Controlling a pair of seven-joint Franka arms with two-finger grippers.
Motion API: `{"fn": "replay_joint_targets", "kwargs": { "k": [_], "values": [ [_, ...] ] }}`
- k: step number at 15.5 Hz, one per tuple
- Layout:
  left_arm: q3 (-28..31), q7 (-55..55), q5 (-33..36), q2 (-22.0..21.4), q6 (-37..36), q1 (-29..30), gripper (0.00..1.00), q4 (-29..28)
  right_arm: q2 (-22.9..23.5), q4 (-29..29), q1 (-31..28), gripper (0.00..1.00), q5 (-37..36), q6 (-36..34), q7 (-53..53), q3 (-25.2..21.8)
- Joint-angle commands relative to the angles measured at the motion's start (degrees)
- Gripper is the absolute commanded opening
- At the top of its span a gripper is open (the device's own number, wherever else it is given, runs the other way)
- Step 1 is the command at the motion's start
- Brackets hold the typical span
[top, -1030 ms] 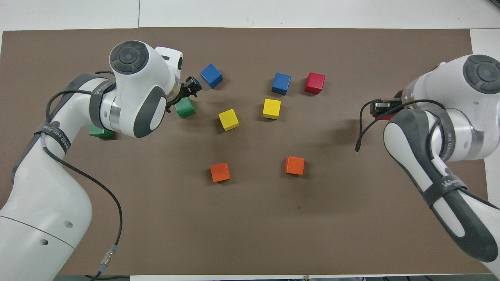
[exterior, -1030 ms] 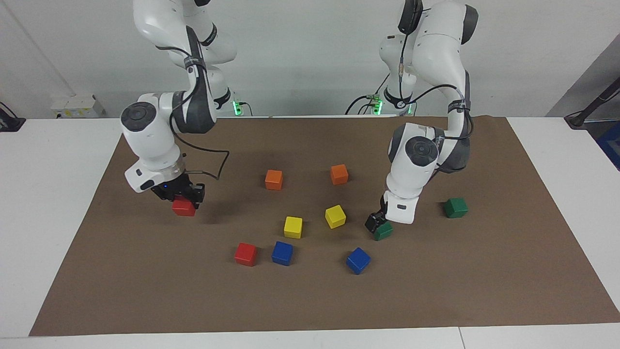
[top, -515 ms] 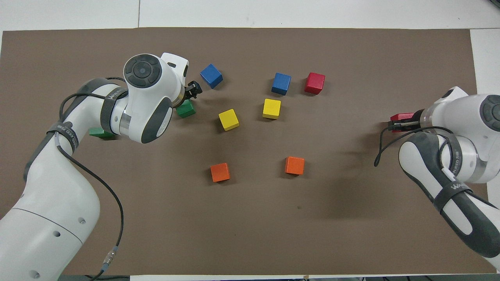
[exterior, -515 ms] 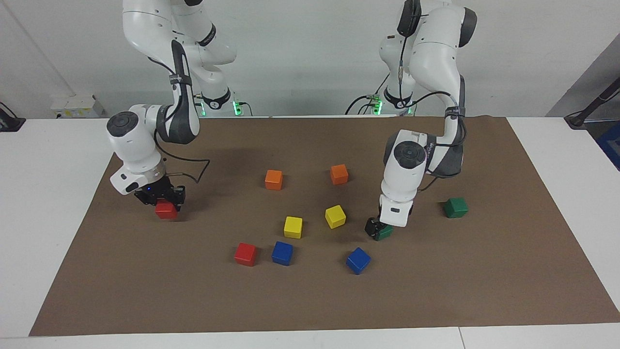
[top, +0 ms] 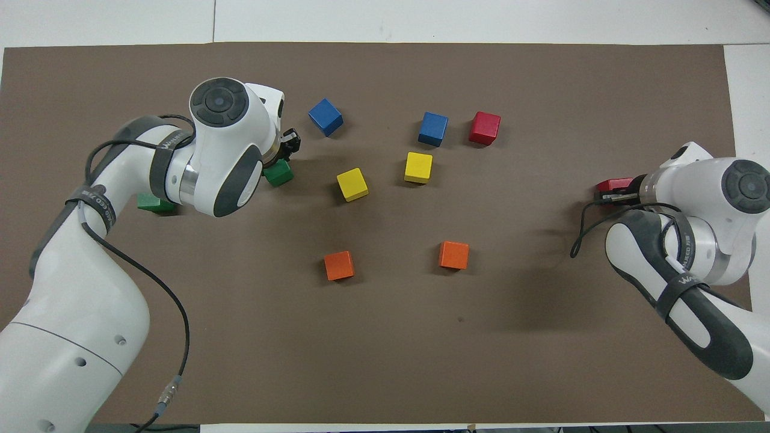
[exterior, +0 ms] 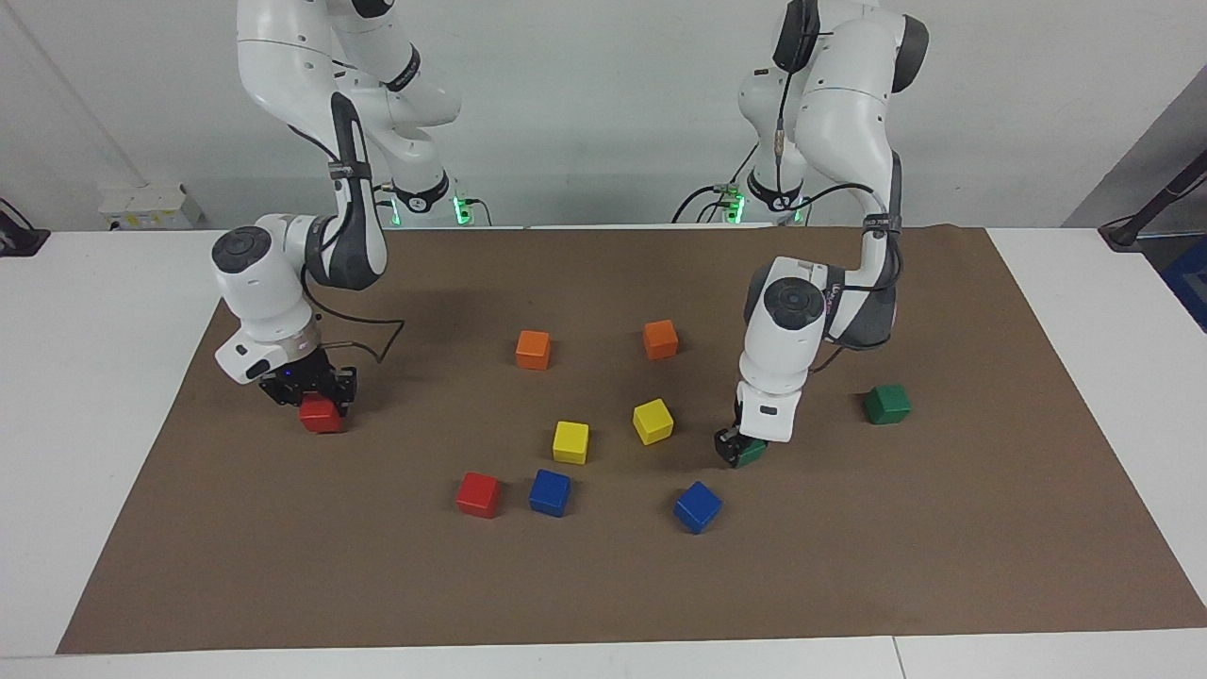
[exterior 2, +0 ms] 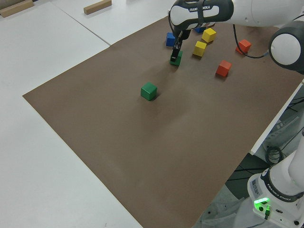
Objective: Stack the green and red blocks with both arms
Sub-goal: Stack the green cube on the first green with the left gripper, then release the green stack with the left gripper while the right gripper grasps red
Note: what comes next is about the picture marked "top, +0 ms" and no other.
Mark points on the orange wooden cube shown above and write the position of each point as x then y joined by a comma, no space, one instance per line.
453,255
338,265

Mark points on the yellow wooden cube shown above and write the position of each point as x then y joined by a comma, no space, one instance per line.
352,183
418,167

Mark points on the red wooden cube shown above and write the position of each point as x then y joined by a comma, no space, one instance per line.
613,184
485,127

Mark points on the green wooden cube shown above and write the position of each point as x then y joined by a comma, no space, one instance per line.
153,204
279,175

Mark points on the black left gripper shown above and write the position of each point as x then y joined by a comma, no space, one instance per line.
277,153

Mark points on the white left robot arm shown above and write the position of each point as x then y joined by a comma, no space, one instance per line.
222,156

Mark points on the blue wooden cube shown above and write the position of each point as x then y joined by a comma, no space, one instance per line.
433,128
325,116

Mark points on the brown paper table mat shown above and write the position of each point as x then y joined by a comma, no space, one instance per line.
385,337

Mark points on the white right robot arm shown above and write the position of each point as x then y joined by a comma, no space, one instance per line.
722,198

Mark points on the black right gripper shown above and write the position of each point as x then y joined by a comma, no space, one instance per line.
631,191

